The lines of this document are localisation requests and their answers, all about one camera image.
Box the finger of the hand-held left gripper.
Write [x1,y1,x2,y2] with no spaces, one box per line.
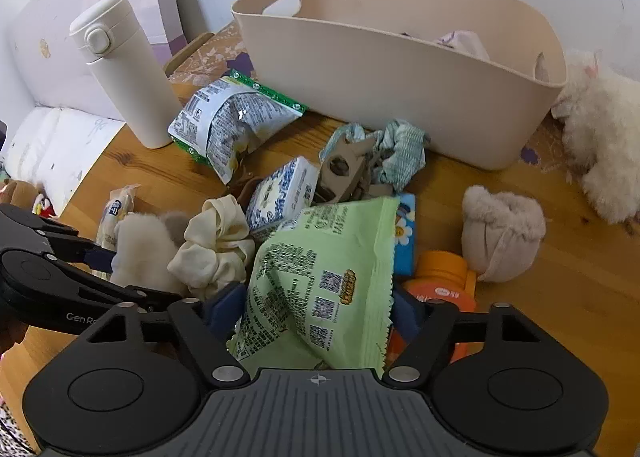
[37,221,118,274]
[50,257,183,314]

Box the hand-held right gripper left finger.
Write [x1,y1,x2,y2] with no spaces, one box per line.
[75,282,252,388]

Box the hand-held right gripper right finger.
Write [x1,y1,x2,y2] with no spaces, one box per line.
[382,287,556,384]

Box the orange bottle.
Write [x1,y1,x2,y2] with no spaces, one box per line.
[387,251,478,363]

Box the cream satin scrunchie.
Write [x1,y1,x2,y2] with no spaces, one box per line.
[167,196,257,300]

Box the light green snack packet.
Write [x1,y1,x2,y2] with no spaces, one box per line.
[227,196,402,372]

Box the blue white tissue pack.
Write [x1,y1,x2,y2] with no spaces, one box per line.
[246,157,321,243]

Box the green plaid scrunchie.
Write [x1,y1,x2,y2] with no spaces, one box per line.
[320,119,432,196]

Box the silver green snack packet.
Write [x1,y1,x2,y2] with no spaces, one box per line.
[167,69,307,186]

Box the beige plastic storage basket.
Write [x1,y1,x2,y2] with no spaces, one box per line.
[231,0,568,172]

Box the wooden desktop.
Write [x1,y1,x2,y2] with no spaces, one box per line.
[0,82,640,457]

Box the person's left hand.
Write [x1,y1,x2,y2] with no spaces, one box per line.
[0,319,28,355]

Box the small white snack packet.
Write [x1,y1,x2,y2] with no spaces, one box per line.
[97,184,140,250]

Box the small red white figurine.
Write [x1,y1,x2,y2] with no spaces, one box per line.
[32,192,57,216]

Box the blue flower print packet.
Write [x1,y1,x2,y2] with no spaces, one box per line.
[392,193,417,274]

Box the small brown plush toy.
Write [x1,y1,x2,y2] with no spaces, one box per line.
[0,179,41,210]

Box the brown cardboard piece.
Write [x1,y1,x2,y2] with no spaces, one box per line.
[319,134,381,202]

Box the black white patterned cloth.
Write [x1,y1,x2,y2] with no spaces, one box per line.
[0,387,36,457]

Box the white thermos bottle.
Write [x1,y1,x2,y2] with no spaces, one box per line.
[69,0,176,148]

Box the brown floral table mat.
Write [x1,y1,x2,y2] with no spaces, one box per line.
[170,22,601,178]

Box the white plush toy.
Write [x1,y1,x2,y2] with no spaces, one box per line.
[550,49,640,225]

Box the lavender cloth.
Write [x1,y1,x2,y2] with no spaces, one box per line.
[434,30,491,60]

